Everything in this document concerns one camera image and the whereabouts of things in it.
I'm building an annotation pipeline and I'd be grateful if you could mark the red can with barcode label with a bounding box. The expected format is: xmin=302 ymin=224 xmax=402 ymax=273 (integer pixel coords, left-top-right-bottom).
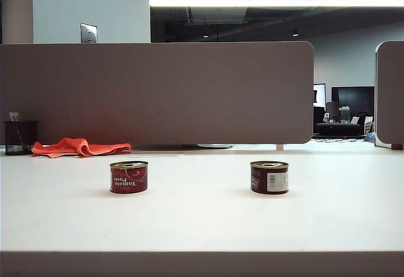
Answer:
xmin=250 ymin=160 xmax=290 ymax=196

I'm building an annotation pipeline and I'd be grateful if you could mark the red Tomato Paste print can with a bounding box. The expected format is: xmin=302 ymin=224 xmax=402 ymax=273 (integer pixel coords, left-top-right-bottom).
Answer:
xmin=109 ymin=160 xmax=149 ymax=194

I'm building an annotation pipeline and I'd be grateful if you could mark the oval monitor stand base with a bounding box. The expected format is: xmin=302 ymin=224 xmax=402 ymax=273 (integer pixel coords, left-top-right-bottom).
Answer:
xmin=197 ymin=143 xmax=235 ymax=149

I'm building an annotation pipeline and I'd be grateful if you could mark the white-screen monitor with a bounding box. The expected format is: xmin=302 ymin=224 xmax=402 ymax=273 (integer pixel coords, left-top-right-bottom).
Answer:
xmin=313 ymin=83 xmax=326 ymax=109

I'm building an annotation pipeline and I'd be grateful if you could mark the orange cloth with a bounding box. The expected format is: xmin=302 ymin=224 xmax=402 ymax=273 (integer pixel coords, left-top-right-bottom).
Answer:
xmin=31 ymin=137 xmax=132 ymax=158

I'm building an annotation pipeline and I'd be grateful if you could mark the grey office chair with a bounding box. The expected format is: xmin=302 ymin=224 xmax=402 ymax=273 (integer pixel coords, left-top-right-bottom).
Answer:
xmin=325 ymin=101 xmax=340 ymax=122

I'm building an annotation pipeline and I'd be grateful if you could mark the round black sofa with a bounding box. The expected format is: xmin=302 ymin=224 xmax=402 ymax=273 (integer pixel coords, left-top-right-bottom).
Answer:
xmin=314 ymin=122 xmax=364 ymax=136

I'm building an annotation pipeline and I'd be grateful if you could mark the long ceiling light strip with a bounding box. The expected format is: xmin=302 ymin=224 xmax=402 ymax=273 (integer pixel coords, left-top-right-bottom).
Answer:
xmin=149 ymin=0 xmax=404 ymax=8

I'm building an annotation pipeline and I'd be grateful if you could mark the large black screen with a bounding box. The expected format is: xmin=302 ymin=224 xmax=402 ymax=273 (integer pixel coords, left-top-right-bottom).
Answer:
xmin=331 ymin=86 xmax=376 ymax=114

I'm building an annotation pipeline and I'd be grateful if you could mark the black mesh pen holder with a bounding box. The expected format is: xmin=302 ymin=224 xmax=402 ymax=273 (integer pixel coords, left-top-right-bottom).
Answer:
xmin=3 ymin=121 xmax=39 ymax=156

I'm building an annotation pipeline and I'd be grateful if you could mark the grey-brown partition with white edge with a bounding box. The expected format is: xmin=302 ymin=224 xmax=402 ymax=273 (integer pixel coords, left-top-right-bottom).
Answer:
xmin=374 ymin=40 xmax=404 ymax=149

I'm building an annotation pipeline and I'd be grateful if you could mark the metal wall switch plate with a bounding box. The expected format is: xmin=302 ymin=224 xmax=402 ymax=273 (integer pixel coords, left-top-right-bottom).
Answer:
xmin=80 ymin=22 xmax=98 ymax=44

